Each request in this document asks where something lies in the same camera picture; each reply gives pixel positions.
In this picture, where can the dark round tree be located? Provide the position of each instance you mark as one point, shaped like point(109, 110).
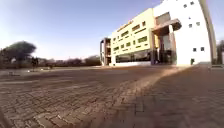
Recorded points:
point(20, 50)

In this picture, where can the brown brick paving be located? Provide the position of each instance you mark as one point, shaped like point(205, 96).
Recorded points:
point(83, 96)

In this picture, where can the row of distant bushes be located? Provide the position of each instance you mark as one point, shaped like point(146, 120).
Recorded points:
point(75, 62)

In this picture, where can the yellow and white building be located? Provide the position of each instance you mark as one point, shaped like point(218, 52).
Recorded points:
point(186, 36)

